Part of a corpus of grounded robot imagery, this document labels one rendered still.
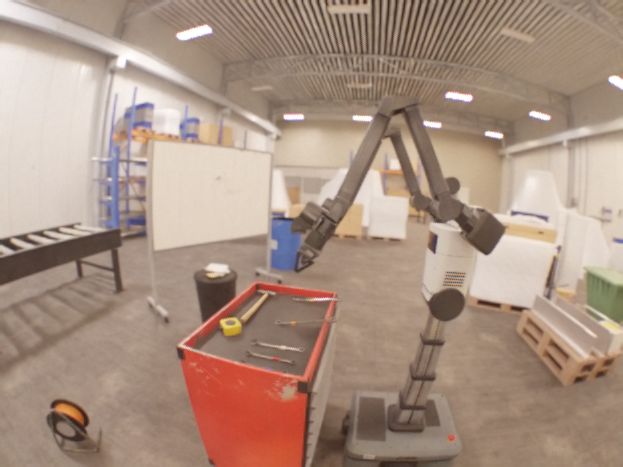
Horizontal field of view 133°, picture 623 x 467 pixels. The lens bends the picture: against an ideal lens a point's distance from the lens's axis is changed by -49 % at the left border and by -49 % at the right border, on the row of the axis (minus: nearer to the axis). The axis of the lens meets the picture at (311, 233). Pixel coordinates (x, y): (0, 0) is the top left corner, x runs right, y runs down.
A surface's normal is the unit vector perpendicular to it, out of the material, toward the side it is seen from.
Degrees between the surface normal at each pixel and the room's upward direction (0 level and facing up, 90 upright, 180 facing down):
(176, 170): 90
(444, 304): 90
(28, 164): 90
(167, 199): 90
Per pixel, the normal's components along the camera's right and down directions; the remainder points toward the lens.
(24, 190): 0.98, 0.09
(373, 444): 0.06, -0.98
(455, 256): -0.19, 0.16
